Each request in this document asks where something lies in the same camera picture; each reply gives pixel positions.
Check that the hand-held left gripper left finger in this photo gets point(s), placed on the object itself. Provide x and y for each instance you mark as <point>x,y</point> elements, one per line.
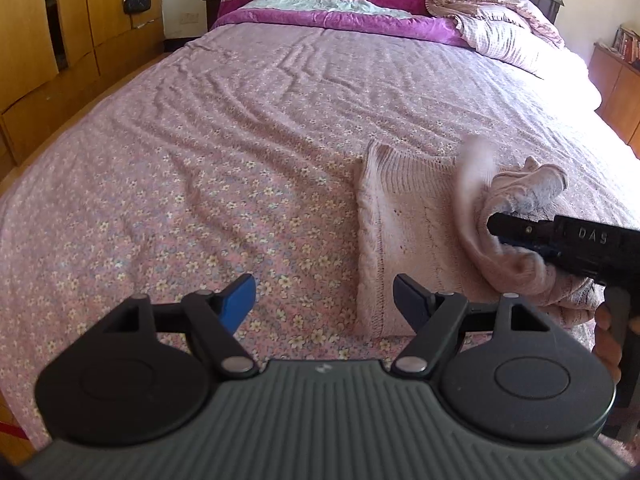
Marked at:
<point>240,300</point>

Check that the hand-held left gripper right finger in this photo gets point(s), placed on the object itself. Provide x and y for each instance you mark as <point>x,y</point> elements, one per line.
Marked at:
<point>407,300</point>

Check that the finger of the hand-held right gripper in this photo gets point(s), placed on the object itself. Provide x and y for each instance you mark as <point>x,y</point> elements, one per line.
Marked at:
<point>515,226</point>
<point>537,252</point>

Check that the pink fleece garment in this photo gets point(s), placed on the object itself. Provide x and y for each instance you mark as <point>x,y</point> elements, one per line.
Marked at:
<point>520,265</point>

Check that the pink knit sweater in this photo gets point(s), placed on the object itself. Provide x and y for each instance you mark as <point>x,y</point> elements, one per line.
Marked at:
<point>410,220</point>

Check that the person's right hand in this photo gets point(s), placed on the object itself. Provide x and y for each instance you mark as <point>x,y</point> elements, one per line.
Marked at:
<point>607,345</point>

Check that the wooden cabinet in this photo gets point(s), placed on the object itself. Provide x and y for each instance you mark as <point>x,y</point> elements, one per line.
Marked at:
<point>617,95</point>

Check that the floral pink bedsheet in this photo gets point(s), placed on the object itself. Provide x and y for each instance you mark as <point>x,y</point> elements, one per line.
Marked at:
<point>225,135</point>

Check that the row of books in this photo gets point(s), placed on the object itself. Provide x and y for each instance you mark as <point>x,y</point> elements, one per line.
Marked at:
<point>627,42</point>

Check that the pink ruffled pillow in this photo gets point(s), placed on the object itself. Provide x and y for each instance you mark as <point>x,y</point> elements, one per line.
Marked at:
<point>500,15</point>

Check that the dark wooden nightstand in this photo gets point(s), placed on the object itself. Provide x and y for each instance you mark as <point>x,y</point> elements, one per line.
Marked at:
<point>210,10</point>

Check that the magenta white striped blanket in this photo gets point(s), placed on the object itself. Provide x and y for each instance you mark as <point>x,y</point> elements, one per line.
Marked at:
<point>325,0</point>

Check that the light wooden wardrobe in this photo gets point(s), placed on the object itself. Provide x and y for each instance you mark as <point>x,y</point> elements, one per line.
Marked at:
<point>60,60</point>

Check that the white wall outlet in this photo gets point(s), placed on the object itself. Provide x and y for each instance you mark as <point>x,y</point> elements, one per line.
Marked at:
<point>189,17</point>

